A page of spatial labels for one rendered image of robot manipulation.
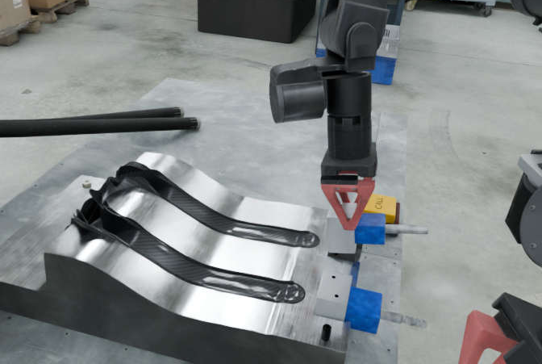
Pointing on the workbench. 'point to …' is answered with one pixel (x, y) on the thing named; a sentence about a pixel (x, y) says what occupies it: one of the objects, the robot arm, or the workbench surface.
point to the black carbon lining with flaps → (157, 186)
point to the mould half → (292, 332)
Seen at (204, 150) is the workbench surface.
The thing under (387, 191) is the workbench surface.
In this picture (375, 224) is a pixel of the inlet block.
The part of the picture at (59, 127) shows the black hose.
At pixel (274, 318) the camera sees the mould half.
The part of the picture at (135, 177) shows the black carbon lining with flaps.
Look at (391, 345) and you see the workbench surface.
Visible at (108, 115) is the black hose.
